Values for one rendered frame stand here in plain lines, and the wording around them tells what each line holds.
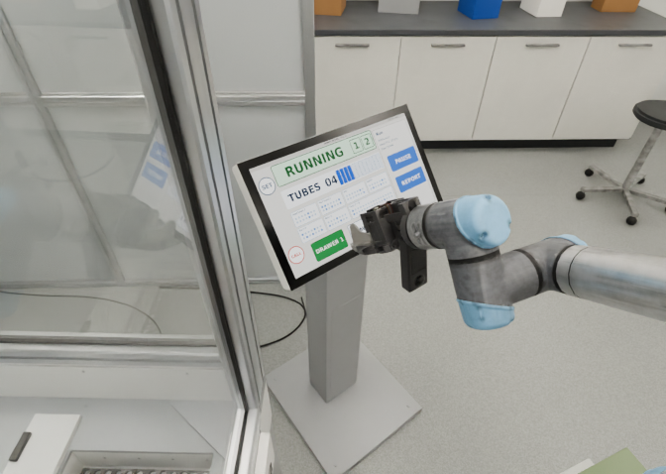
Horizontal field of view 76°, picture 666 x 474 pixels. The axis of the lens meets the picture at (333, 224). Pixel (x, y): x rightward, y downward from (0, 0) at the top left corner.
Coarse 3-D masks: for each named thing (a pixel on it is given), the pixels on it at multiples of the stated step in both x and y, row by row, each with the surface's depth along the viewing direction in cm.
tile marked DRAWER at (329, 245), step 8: (336, 232) 103; (320, 240) 101; (328, 240) 102; (336, 240) 103; (344, 240) 104; (312, 248) 100; (320, 248) 101; (328, 248) 102; (336, 248) 103; (344, 248) 104; (320, 256) 101; (328, 256) 102
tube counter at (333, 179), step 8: (360, 160) 108; (368, 160) 109; (376, 160) 110; (344, 168) 106; (352, 168) 107; (360, 168) 108; (368, 168) 109; (376, 168) 110; (328, 176) 103; (336, 176) 105; (344, 176) 106; (352, 176) 107; (360, 176) 108; (328, 184) 103; (336, 184) 104; (344, 184) 105
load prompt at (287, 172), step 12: (336, 144) 105; (348, 144) 107; (360, 144) 109; (372, 144) 110; (300, 156) 100; (312, 156) 102; (324, 156) 103; (336, 156) 105; (348, 156) 107; (276, 168) 97; (288, 168) 99; (300, 168) 100; (312, 168) 102; (324, 168) 103; (276, 180) 97; (288, 180) 98
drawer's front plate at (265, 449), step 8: (264, 432) 76; (264, 440) 75; (264, 448) 74; (272, 448) 79; (264, 456) 73; (272, 456) 79; (256, 464) 72; (264, 464) 72; (272, 464) 80; (256, 472) 71; (264, 472) 71; (272, 472) 80
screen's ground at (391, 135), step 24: (384, 120) 113; (384, 144) 112; (408, 144) 116; (264, 168) 96; (336, 168) 105; (384, 168) 111; (408, 168) 115; (288, 192) 98; (312, 192) 101; (408, 192) 115; (432, 192) 119; (288, 216) 98; (360, 216) 107; (288, 240) 97; (312, 240) 100; (312, 264) 100
